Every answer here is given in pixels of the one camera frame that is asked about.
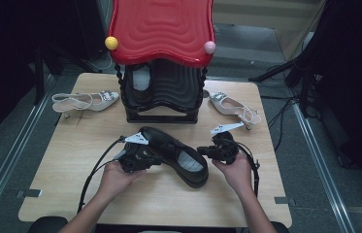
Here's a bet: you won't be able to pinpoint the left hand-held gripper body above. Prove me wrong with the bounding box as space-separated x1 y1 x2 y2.
115 131 152 173

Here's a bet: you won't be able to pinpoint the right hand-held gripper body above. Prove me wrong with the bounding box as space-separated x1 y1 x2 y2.
210 121 245 164

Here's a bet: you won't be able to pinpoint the black leather shoe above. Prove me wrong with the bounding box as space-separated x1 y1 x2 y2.
131 64 154 104
138 125 211 189

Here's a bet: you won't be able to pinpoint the beige slingback heeled shoe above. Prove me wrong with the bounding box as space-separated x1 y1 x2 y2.
209 91 262 131
51 89 120 119

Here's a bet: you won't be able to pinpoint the red and black shoe rack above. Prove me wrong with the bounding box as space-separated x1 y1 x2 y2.
104 0 216 124

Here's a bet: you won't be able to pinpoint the person's left hand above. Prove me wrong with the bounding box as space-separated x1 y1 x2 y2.
99 160 148 202

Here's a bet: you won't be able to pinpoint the person's right hand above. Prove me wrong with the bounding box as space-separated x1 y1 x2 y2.
212 152 254 195

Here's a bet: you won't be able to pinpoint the grey tape strip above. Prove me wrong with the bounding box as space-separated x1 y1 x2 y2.
274 196 297 207
16 188 44 199

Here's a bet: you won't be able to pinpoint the black chair armrest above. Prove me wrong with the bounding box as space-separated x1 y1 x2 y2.
270 220 290 233
27 216 69 233

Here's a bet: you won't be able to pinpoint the black metal stand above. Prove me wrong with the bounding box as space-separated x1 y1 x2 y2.
32 42 105 106
247 48 320 118

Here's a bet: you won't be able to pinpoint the dark curtain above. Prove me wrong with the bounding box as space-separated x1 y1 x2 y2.
309 0 362 202
0 0 105 153

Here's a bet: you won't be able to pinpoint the right hand-held gripper cable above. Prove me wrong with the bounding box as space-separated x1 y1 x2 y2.
230 138 261 198

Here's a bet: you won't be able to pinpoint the hand-held gripper cable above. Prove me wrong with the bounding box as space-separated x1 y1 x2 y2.
77 135 128 215
230 138 261 198

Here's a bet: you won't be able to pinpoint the left hand-held gripper cable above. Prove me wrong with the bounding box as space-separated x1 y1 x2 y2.
77 135 128 215

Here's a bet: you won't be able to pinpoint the black floor cables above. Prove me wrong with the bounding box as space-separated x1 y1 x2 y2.
267 95 300 153

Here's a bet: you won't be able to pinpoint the metal floor rail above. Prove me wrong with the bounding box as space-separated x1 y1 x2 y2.
289 101 357 233
0 74 56 233

